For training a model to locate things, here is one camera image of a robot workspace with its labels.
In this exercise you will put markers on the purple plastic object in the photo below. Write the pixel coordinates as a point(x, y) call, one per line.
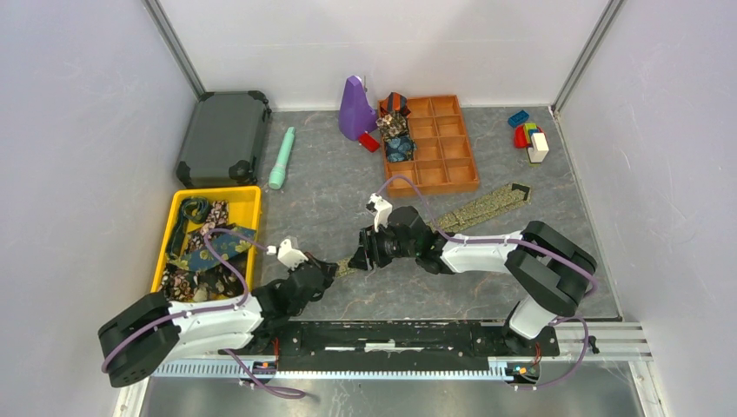
point(356, 116)

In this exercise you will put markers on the mint green flashlight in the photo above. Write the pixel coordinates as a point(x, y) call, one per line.
point(277, 175)

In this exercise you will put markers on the blue toy brick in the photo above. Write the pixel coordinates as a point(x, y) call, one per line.
point(518, 118)

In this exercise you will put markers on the dark grey suitcase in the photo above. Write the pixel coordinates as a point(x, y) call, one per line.
point(223, 143)

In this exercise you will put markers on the yellow plastic bin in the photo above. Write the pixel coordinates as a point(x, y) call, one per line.
point(245, 207)

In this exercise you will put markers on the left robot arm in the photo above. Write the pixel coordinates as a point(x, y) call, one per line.
point(154, 330)

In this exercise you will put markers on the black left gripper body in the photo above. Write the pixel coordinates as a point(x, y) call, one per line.
point(328, 279)

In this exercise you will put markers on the olive green leaf-pattern tie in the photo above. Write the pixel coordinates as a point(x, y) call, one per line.
point(511, 196)

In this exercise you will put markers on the rolled orange navy tie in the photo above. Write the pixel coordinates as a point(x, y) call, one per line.
point(394, 102)

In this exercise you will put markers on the blue yellow-flower tie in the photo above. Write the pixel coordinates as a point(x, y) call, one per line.
point(221, 246)

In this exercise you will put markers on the red toy block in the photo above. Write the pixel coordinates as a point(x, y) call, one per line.
point(520, 139)

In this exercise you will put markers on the white toy block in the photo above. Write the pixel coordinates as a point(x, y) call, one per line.
point(538, 148)

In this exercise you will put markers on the rolled blue paisley tie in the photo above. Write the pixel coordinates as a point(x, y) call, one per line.
point(399, 149)

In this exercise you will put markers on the orange wooden compartment tray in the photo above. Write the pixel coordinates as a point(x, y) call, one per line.
point(443, 162)

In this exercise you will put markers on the dark green striped tie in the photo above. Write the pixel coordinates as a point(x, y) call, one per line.
point(191, 209)

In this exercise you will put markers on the dark brown-leaf tie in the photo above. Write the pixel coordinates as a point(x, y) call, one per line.
point(184, 286)

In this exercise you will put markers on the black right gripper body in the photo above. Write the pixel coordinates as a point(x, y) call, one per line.
point(385, 246)

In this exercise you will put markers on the black pink-floral tie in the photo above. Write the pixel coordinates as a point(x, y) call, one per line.
point(217, 217)

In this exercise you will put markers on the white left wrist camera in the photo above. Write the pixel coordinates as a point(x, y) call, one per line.
point(287, 253)

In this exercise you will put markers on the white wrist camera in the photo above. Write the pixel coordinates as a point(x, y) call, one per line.
point(287, 253)
point(380, 209)

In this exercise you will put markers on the green toy block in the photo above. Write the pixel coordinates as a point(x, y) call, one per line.
point(529, 128)

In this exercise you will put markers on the rolled brown floral tie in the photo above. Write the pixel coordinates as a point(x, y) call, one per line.
point(392, 125)

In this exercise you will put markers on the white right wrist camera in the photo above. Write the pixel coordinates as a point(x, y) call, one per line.
point(380, 209)

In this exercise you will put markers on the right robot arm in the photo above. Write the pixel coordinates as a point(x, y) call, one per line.
point(556, 273)

